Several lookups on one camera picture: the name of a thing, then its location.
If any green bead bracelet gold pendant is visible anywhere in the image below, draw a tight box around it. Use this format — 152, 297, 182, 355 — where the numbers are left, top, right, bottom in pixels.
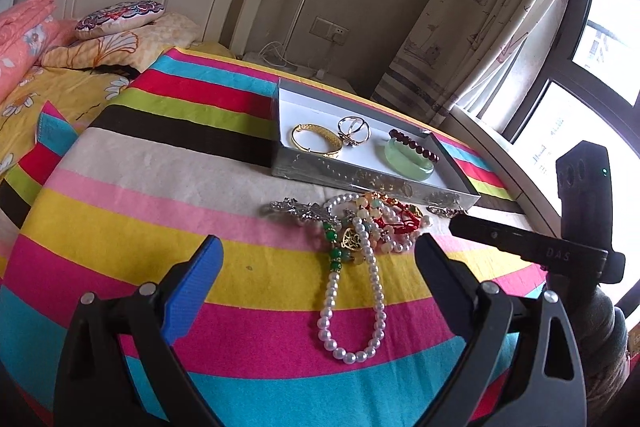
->
320, 219, 366, 275

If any white nightstand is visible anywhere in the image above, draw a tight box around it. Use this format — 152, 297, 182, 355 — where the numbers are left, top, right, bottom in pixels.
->
242, 52, 358, 95

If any gold bangle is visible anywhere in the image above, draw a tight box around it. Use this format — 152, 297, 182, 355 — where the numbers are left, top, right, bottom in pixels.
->
291, 123, 345, 158

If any yellow patterned pillow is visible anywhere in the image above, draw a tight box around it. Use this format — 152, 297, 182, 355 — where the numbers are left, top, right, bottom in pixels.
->
41, 12, 201, 72

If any printed beige curtain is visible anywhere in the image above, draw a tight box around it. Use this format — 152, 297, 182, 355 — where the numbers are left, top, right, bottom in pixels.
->
372, 0, 593, 128

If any person's right hand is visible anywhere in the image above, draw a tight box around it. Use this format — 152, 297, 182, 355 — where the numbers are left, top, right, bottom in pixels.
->
570, 279, 630, 358

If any red cord bracelet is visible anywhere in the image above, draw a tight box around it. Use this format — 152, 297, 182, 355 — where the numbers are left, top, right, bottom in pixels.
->
375, 202, 423, 238

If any embroidered round pillow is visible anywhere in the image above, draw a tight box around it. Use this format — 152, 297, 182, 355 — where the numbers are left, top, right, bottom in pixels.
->
75, 0, 166, 40

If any yellow floral bedsheet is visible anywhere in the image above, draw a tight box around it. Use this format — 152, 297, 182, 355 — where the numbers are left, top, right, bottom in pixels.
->
0, 42, 236, 188

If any beige wall socket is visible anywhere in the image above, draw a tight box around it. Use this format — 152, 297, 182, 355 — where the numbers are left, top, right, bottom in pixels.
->
311, 18, 351, 46

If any dark red bead bracelet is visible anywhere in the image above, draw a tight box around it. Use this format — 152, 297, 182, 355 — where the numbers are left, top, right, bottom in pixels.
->
389, 129, 441, 162

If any person's right forearm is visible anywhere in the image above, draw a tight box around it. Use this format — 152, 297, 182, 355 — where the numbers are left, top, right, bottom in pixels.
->
585, 347, 637, 423

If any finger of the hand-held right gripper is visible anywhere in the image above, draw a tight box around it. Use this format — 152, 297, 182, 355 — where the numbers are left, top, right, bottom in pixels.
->
448, 214, 609, 284

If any grey jewelry box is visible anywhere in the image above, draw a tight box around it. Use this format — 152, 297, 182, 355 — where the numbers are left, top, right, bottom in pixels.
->
271, 78, 482, 212

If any striped multicolour blanket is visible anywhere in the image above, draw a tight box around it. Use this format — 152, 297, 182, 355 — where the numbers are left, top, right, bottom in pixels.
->
0, 47, 551, 427

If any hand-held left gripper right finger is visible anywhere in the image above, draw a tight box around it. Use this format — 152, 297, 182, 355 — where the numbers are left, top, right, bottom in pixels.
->
415, 233, 587, 427

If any peach floral quilt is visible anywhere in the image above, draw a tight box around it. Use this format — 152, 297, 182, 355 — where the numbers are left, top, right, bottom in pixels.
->
0, 0, 78, 100

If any white pearl necklace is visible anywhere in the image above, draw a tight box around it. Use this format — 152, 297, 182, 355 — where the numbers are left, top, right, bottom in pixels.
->
317, 193, 433, 364

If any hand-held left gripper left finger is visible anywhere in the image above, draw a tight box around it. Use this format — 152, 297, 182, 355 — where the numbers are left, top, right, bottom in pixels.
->
54, 234, 224, 427

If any green jade bangle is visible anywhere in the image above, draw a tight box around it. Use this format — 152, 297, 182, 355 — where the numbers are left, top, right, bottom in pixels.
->
376, 138, 436, 181

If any pale stone bead bracelet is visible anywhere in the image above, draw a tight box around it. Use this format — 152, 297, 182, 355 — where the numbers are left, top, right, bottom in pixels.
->
345, 194, 401, 265

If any white lamp pole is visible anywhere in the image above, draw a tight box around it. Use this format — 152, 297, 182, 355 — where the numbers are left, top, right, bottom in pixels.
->
282, 0, 319, 58

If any white cable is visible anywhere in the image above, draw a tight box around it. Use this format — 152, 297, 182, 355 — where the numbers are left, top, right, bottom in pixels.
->
257, 41, 301, 68

